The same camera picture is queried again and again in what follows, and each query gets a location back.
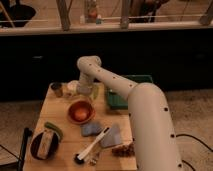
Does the orange apple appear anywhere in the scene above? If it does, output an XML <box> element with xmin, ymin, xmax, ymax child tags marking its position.
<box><xmin>74</xmin><ymin>109</ymin><xmax>87</xmax><ymax>121</ymax></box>

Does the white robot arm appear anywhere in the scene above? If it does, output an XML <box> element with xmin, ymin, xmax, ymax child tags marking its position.
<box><xmin>77</xmin><ymin>56</ymin><xmax>184</xmax><ymax>171</ymax></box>

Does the red bowl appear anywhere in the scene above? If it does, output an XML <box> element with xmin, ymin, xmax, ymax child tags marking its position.
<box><xmin>67</xmin><ymin>100</ymin><xmax>95</xmax><ymax>125</ymax></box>

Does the white cup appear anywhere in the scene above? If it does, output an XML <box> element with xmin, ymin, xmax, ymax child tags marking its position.
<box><xmin>67</xmin><ymin>80</ymin><xmax>78</xmax><ymax>96</ymax></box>

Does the dark small cup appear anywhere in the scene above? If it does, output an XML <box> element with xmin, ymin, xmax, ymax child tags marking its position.
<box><xmin>51</xmin><ymin>82</ymin><xmax>63</xmax><ymax>97</ymax></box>

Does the green plastic tray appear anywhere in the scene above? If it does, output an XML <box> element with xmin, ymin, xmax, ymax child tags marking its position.
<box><xmin>105</xmin><ymin>75</ymin><xmax>153</xmax><ymax>110</ymax></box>

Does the blue sponge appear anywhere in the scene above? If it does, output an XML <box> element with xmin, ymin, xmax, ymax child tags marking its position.
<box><xmin>81</xmin><ymin>121</ymin><xmax>102</xmax><ymax>137</ymax></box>

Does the green cucumber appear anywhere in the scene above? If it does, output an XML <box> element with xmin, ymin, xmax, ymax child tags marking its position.
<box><xmin>44</xmin><ymin>122</ymin><xmax>63</xmax><ymax>139</ymax></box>

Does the blue triangular cloth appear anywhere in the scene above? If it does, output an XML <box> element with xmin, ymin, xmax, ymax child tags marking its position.
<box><xmin>100</xmin><ymin>124</ymin><xmax>123</xmax><ymax>148</ymax></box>

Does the bread slice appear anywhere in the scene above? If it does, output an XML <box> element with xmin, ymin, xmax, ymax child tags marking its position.
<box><xmin>37</xmin><ymin>129</ymin><xmax>54</xmax><ymax>159</ymax></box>

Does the small metal fork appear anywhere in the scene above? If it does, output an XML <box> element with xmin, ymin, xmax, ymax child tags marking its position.
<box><xmin>89</xmin><ymin>150</ymin><xmax>102</xmax><ymax>166</ymax></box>

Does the bunch of brown grapes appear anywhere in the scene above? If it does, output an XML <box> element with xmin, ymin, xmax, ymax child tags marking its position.
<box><xmin>112</xmin><ymin>143</ymin><xmax>135</xmax><ymax>157</ymax></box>

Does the dark round plate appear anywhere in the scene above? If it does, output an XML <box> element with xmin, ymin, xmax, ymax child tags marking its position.
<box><xmin>30</xmin><ymin>131</ymin><xmax>59</xmax><ymax>160</ymax></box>

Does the white handled brush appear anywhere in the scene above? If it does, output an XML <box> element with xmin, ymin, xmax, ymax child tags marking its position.
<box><xmin>74</xmin><ymin>127</ymin><xmax>109</xmax><ymax>165</ymax></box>

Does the black cable on floor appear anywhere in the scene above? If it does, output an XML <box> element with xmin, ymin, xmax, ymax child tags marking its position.
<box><xmin>175</xmin><ymin>133</ymin><xmax>213</xmax><ymax>171</ymax></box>

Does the black chair frame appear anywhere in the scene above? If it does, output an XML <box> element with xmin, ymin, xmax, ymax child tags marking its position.
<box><xmin>0</xmin><ymin>128</ymin><xmax>32</xmax><ymax>171</ymax></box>

